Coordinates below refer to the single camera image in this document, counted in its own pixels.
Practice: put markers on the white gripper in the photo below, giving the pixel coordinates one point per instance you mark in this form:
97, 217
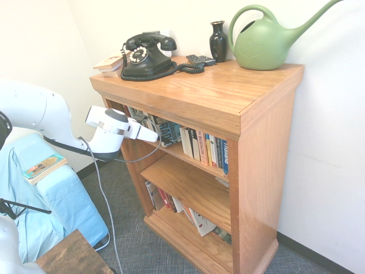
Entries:
144, 132

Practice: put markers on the blue Darwin's Radio paperback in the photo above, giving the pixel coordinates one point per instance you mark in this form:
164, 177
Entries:
171, 132

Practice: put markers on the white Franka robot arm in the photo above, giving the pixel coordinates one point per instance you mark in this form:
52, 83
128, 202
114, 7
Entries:
108, 134

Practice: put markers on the dark spine paperback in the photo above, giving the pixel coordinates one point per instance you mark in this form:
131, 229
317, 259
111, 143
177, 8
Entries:
134, 110

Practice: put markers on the white pages-out paperback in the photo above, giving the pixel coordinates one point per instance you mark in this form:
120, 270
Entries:
186, 142

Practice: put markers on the black spine paperback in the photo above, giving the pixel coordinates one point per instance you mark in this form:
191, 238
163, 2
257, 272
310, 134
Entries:
195, 145

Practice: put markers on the orange spine book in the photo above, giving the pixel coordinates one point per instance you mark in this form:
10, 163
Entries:
203, 148

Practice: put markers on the grey cover book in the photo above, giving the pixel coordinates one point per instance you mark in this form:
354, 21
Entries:
155, 197

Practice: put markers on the yellow spine book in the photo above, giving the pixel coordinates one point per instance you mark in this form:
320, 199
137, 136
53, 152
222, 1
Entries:
209, 149

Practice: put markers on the black rotary telephone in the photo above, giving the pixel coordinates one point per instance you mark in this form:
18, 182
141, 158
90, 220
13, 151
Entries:
145, 64

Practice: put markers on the red spine leaning book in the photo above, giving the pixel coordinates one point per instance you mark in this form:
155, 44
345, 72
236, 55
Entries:
164, 199

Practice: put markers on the grey blue spine book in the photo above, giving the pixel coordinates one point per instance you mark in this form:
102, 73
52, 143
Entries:
219, 152

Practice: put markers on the white red-splatter cover book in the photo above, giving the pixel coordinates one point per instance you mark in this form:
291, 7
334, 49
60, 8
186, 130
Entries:
109, 61

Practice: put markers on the blue Thailand book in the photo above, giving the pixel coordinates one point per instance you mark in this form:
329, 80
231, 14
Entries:
225, 157

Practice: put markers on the wooden bookshelf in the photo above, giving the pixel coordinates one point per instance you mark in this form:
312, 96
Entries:
228, 94

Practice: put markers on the black remote control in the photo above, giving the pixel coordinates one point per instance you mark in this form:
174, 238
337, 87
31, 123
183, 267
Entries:
201, 59

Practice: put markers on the loose papers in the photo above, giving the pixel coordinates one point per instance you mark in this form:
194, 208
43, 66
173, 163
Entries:
223, 182

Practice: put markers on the teal orange cover book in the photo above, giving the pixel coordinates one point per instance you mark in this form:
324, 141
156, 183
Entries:
42, 168

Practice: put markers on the white book with red figures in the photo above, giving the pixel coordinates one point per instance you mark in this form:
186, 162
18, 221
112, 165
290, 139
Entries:
202, 224

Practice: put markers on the blue covered armchair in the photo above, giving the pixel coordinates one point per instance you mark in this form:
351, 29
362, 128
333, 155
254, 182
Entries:
57, 205

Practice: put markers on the black glossy vase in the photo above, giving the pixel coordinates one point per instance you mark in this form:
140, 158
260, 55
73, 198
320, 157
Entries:
218, 42

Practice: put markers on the green camouflage cover book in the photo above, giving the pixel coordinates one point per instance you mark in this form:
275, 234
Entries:
223, 236

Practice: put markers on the dark wooden robot table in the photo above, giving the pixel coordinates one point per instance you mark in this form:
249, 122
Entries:
71, 254

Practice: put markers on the green plastic watering can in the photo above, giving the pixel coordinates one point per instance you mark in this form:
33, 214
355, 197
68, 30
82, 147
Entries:
256, 45

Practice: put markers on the black camera tripod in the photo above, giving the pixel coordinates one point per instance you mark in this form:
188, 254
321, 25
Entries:
25, 206

